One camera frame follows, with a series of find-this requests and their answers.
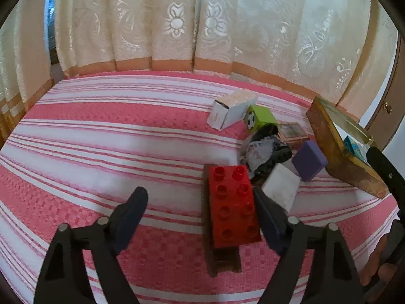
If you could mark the person's right hand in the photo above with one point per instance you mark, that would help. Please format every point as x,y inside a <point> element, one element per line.
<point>384,272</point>

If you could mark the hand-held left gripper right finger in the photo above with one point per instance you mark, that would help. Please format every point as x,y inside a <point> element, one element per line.
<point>269,224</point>

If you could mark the brown wooden brush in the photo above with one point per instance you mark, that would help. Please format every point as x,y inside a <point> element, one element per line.
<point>223,261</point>

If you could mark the white cube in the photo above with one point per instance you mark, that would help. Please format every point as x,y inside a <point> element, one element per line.
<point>280,186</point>

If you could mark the window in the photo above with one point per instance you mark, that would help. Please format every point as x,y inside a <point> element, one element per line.
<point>51,22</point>

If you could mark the pink striped blanket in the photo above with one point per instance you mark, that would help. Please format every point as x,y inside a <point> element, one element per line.
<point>95,133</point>

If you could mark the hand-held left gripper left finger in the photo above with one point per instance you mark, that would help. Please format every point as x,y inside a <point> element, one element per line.
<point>133,218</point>

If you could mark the teal carton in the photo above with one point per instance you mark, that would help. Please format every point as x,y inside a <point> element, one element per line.
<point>352,145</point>

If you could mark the red building brick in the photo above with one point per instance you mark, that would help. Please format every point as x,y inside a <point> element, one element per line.
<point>231,212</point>

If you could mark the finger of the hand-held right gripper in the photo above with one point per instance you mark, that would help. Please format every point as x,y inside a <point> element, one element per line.
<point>384,167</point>

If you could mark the brown wooden door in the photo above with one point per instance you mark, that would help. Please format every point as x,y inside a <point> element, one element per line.
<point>390,110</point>

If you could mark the pink framed box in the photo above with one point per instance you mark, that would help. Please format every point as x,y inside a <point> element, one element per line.
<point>292,131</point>

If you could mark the green building block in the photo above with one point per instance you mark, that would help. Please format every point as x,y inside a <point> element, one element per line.
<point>262,118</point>

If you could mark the purple cube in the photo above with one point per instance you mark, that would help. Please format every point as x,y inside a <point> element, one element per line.
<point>308,161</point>

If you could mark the white cardboard box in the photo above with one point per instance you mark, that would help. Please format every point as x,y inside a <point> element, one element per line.
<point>227,114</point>

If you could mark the cream floral curtain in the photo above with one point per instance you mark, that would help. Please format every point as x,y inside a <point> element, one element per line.
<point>19,69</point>
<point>221,22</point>

